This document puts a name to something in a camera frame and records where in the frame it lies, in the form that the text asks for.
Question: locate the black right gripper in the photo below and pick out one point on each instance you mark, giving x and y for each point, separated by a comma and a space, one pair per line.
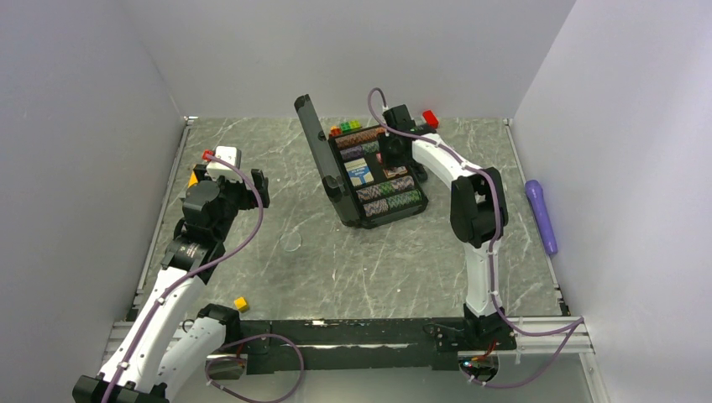
388, 161

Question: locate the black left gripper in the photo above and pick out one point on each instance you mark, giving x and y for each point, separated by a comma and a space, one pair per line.
248, 198

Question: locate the red playing card deck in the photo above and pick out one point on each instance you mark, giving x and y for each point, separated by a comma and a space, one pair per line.
391, 172

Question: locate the blue texas holdem card deck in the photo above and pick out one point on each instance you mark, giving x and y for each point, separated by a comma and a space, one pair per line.
359, 172

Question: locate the clear round plastic disc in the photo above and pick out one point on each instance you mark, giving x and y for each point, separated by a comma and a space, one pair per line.
291, 241

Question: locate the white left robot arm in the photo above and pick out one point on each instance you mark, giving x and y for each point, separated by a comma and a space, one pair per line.
149, 364

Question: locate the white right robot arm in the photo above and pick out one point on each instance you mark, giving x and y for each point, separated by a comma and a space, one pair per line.
477, 217

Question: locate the blue green purple chip row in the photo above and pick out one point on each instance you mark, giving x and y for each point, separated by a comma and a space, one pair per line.
387, 188

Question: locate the orange black chip row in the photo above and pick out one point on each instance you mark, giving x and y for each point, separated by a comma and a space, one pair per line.
350, 140

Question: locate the purple green orange chip row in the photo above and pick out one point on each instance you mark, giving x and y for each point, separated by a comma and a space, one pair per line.
359, 151

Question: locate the red headed toy hammer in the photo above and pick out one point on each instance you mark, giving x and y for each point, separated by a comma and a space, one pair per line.
427, 118

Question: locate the yellow orange duplo brick tower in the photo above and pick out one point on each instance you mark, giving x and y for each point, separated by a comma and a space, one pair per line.
193, 180

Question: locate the black poker chip case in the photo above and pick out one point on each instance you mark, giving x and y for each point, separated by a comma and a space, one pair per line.
334, 178

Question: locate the colourful toy brick stack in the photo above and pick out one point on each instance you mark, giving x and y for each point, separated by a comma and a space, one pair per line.
344, 127

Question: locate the pink green chip row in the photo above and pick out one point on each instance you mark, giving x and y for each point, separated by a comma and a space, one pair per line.
395, 202

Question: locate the small yellow cube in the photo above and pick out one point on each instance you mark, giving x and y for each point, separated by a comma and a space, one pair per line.
241, 304

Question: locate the purple cylindrical flashlight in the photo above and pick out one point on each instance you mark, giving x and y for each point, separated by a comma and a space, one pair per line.
535, 196

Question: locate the black base crossbar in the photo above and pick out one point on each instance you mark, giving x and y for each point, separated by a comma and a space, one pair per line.
386, 343

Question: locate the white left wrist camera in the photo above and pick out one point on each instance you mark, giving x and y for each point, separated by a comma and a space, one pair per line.
222, 161

